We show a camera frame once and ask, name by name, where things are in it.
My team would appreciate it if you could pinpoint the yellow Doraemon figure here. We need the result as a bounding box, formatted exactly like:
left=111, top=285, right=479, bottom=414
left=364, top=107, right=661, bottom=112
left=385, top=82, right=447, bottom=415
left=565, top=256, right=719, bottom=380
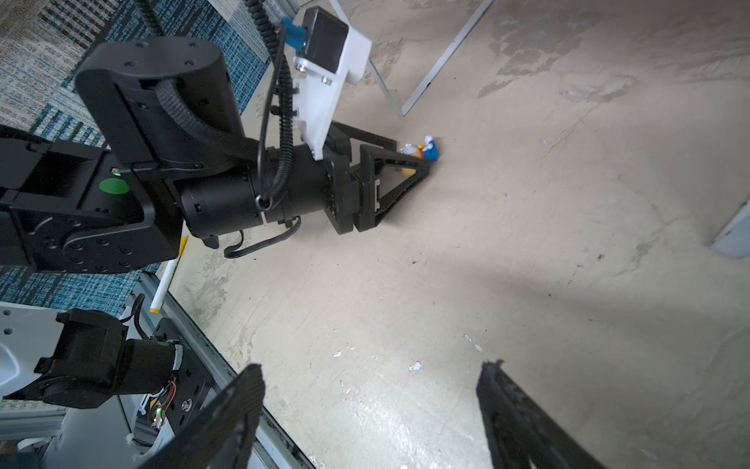
left=398, top=135, right=441, bottom=161

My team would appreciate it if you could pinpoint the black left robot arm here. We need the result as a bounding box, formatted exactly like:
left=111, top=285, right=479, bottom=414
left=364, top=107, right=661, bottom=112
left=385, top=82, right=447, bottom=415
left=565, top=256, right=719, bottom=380
left=1, top=1, right=432, bottom=275

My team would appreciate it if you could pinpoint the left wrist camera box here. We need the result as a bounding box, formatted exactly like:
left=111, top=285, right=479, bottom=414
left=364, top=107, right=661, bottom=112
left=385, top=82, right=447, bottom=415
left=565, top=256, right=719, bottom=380
left=284, top=6, right=372, bottom=161

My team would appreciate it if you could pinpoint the yellow white marker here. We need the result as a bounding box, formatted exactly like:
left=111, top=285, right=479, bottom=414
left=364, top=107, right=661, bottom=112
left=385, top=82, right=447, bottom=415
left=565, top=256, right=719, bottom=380
left=150, top=236, right=188, bottom=314

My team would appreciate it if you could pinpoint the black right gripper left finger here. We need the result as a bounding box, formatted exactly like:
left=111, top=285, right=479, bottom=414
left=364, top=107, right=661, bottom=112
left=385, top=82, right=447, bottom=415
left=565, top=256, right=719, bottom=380
left=142, top=363, right=266, bottom=468

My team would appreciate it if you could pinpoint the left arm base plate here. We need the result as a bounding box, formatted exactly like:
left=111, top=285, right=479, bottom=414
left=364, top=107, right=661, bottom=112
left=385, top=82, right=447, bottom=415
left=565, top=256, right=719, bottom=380
left=136, top=319, right=213, bottom=437

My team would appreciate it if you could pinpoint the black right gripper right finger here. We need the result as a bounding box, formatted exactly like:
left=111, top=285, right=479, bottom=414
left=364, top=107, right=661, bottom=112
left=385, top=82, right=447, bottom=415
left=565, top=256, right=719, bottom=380
left=476, top=361, right=603, bottom=468

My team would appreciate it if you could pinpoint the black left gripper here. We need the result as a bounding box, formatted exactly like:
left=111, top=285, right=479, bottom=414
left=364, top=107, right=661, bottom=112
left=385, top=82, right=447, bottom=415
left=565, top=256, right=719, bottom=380
left=322, top=123, right=433, bottom=235

